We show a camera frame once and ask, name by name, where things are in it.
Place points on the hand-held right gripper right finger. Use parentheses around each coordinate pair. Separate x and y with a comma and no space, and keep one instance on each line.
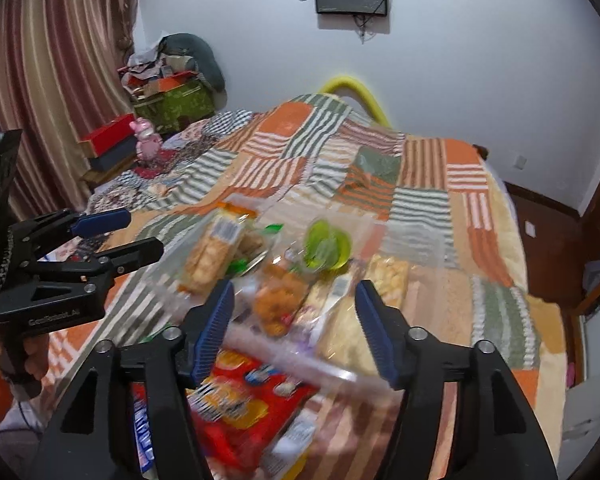
(374,332)

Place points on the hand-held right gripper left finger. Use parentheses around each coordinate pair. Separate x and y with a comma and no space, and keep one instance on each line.
(214,327)

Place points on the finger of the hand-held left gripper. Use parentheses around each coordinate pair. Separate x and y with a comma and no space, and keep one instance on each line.
(135,252)
(102,221)

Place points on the beige rice cracker pack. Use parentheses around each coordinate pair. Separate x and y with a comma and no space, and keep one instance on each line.
(350,340)

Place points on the yellow puffed snack pack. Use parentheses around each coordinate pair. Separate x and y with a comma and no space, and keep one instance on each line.
(387,280)

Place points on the green snack stick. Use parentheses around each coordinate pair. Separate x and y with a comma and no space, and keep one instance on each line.
(239,265)

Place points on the red snack bag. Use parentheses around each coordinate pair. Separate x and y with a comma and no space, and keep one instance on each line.
(240,395)

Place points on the orange fried snack pack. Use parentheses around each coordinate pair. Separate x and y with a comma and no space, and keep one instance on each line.
(280,297)

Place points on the square cracker packet orange trim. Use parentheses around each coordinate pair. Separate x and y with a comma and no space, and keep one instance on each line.
(212,250)

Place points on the green jelly cup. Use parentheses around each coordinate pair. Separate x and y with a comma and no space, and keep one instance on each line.
(327,245)

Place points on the clear plastic container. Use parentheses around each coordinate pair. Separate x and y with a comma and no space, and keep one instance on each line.
(410,240)

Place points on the person's left hand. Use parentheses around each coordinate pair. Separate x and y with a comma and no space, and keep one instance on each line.
(36,360)

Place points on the grey box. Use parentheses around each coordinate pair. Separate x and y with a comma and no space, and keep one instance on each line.
(115,157)

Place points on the red box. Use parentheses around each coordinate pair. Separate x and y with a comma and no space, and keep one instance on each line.
(107,135)

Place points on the pink toy figure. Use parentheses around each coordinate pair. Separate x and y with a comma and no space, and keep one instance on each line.
(147,140)

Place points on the floral patterned quilt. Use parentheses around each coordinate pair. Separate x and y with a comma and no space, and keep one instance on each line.
(180,155)

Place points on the green printed box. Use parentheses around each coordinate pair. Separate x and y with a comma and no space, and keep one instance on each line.
(180,106)

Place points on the pile of clutter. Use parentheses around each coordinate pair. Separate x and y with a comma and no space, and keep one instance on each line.
(150,72)

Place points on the striped patchwork blanket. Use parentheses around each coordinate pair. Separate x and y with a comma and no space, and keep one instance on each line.
(430,185)

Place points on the striped curtain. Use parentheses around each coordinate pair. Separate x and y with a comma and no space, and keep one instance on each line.
(55,60)

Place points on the white paper scrap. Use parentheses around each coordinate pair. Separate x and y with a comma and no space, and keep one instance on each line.
(530,228)

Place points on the white cabinet with stickers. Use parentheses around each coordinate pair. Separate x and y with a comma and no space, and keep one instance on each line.
(590,400)

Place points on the yellow foam tube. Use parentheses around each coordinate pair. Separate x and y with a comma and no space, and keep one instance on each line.
(350,82)

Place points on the wooden bed post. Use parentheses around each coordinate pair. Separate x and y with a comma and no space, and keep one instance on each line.
(480,152)

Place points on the wall outlet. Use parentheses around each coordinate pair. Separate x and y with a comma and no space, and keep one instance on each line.
(520,162)

